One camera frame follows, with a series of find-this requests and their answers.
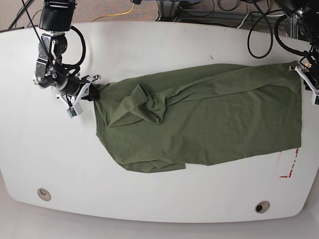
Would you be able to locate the left table cable grommet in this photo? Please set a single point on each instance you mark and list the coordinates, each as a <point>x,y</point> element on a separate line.
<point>44,194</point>

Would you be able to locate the metal frame rack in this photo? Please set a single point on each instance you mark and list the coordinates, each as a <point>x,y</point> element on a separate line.
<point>239,14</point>

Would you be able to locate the olive green t-shirt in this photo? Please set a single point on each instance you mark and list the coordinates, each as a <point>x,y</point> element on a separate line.
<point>203,115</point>

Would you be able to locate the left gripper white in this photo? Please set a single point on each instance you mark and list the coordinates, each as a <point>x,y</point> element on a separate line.
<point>305,75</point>

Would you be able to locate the red tape rectangle marking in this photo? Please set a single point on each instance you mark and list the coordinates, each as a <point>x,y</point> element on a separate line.
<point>285,163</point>

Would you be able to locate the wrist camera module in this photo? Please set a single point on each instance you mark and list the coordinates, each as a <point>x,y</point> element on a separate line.
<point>315,99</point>
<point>75,110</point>

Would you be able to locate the table cable grommet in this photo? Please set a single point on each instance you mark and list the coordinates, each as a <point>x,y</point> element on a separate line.
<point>262,207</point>
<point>44,194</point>

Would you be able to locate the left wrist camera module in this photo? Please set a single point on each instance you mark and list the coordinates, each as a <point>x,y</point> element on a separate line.
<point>315,99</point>

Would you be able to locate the right table cable grommet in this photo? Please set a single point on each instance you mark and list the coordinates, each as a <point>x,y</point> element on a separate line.
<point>262,207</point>

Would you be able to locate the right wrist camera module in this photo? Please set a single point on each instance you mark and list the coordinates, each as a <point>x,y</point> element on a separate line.
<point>75,110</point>

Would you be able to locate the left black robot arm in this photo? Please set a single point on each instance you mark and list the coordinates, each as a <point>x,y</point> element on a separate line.
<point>306,13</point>

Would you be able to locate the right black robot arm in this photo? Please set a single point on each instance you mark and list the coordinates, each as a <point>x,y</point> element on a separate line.
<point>56,19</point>

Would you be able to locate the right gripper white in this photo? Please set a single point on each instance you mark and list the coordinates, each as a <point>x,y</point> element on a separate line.
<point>72,94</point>

